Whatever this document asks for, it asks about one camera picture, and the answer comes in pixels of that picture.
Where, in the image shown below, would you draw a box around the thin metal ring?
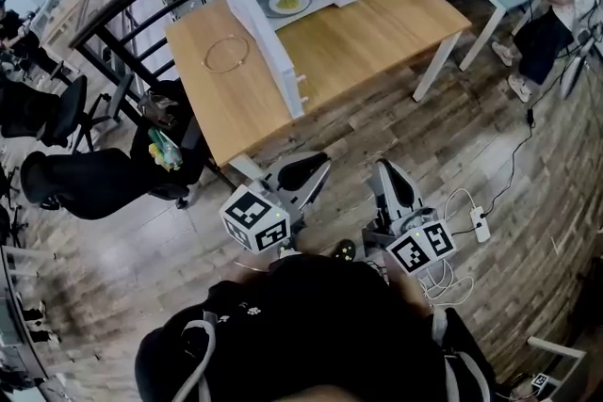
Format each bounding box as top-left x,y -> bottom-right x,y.
203,36 -> 250,74

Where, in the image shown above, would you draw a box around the white power strip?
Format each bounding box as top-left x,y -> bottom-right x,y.
469,205 -> 493,244

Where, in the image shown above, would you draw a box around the person's black dotted shoe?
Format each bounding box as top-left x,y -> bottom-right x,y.
331,238 -> 357,263

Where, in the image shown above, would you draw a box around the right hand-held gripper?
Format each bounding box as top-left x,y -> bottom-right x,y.
361,158 -> 457,275

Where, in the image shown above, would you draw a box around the wooden table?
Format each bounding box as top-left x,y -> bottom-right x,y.
164,0 -> 473,194

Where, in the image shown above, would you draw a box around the person's black top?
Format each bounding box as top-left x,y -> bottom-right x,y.
134,253 -> 496,402

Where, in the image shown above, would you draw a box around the person's left forearm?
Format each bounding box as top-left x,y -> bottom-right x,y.
234,256 -> 274,286

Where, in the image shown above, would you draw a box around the person's right forearm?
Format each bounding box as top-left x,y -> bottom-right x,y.
388,265 -> 433,319

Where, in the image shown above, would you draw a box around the black office chair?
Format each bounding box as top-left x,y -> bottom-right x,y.
0,73 -> 114,153
19,78 -> 208,222

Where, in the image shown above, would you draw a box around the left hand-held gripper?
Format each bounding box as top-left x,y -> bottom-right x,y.
219,150 -> 333,258

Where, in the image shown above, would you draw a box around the brown bag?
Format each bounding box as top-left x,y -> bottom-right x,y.
136,89 -> 180,129

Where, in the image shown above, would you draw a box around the black cable with adapter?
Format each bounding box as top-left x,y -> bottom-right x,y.
450,46 -> 595,237

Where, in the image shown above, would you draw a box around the green and yellow bottles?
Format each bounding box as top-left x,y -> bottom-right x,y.
147,126 -> 185,173

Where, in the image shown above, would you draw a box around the grey shoulder strap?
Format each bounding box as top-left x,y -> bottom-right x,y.
431,308 -> 491,402
171,309 -> 219,402

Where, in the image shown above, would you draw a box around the white plate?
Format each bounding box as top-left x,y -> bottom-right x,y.
268,0 -> 312,18

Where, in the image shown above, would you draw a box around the white cable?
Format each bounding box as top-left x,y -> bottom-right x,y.
417,186 -> 476,308

